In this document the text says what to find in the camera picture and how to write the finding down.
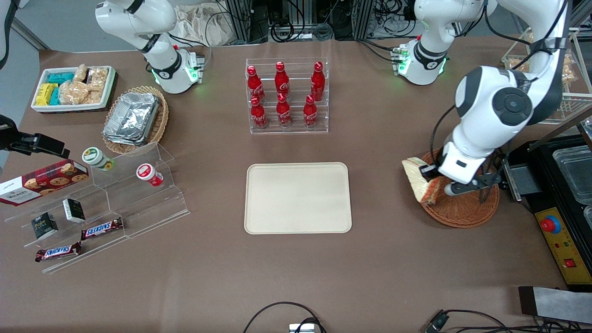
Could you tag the white rectangular snack bin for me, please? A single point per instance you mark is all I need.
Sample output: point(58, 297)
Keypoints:
point(111, 88)

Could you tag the red tartan cookie box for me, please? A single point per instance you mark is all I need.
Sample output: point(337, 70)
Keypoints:
point(41, 182)

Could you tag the red lid cup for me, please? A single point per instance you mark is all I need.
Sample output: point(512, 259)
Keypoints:
point(147, 173)

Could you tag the teal snack pack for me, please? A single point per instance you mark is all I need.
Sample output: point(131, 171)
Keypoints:
point(55, 96)
point(61, 77)

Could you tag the green lid cup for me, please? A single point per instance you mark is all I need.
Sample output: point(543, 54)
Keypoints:
point(95, 157)

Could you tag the clear acrylic stepped shelf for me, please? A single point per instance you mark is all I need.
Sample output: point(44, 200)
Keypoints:
point(138, 203)

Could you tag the brown Snickers bar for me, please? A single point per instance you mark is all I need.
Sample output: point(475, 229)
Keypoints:
point(58, 252)
point(101, 228)

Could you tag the bagged fried snack pack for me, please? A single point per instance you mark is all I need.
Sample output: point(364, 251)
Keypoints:
point(515, 64)
point(569, 69)

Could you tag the oval light wicker basket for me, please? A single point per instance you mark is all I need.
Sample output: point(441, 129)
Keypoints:
point(159, 125)

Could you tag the round brown wicker basket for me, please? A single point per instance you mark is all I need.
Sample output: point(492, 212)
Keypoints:
point(462, 212)

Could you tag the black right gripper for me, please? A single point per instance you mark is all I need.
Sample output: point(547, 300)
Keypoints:
point(18, 140)

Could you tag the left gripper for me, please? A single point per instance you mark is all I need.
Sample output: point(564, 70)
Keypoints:
point(486, 169)

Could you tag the clear plastic container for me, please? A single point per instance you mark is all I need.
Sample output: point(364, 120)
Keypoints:
point(576, 173)

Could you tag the beige plastic tray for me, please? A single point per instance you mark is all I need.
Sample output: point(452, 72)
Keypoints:
point(296, 199)

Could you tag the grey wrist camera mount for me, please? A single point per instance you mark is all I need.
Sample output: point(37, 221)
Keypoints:
point(462, 188)

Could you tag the clear rice cracker pack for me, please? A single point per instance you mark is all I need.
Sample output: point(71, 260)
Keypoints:
point(74, 92)
point(81, 73)
point(98, 78)

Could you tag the yellow snack pack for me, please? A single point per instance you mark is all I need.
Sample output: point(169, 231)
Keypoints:
point(45, 94)

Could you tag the beige cloth bag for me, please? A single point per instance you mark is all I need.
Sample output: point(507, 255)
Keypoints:
point(199, 25)

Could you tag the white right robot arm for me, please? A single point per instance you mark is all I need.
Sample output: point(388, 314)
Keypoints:
point(152, 37)

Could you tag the clear acrylic bottle rack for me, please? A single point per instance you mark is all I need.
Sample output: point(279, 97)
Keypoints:
point(286, 131)

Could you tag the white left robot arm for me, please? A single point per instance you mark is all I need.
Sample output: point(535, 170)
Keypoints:
point(499, 106)

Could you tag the red cola bottle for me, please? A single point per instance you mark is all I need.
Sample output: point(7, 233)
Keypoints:
point(282, 81)
point(317, 83)
point(310, 114)
point(254, 85)
point(283, 113)
point(259, 115)

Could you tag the aluminium frame post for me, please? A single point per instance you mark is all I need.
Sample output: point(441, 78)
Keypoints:
point(240, 21)
point(365, 18)

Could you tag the small black box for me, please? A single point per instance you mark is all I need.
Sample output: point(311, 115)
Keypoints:
point(74, 210)
point(44, 225)

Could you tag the triangle sandwich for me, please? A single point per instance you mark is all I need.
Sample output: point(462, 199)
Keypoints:
point(411, 175)

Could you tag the black sealing machine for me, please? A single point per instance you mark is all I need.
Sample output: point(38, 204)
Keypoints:
point(550, 185)

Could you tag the small silver device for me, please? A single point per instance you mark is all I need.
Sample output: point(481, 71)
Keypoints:
point(301, 328)

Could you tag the stacked foil containers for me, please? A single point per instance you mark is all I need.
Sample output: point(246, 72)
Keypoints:
point(132, 118)

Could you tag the grey flat panel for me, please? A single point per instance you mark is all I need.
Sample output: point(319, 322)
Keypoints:
point(555, 303)

